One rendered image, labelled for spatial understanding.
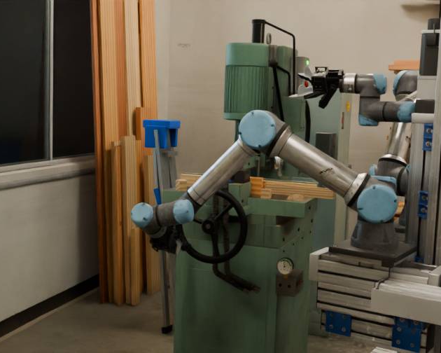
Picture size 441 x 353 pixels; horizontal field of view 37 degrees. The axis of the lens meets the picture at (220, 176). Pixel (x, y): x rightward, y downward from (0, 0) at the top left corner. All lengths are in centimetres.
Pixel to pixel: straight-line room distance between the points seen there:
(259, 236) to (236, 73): 66
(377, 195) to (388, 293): 29
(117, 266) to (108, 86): 111
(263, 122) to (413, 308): 70
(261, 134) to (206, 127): 329
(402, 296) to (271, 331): 79
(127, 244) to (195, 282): 145
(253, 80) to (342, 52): 244
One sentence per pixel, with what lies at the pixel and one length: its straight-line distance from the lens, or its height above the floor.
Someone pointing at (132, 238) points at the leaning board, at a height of 42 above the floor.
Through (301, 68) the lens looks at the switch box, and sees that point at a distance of 295.
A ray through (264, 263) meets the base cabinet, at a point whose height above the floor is 65.
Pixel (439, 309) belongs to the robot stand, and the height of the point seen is 71.
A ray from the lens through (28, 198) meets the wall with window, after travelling 372.
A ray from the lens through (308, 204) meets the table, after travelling 256.
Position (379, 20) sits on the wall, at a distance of 503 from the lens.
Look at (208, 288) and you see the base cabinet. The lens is 270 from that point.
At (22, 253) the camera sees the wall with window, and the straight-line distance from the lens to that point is 374.
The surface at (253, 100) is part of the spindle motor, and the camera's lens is 265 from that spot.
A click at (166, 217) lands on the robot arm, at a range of 212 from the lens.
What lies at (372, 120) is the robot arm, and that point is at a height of 122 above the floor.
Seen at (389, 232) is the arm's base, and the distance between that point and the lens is 216.
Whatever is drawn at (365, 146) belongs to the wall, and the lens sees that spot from 501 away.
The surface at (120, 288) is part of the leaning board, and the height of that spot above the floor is 11.
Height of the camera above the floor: 126
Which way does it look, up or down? 6 degrees down
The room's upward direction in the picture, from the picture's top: 2 degrees clockwise
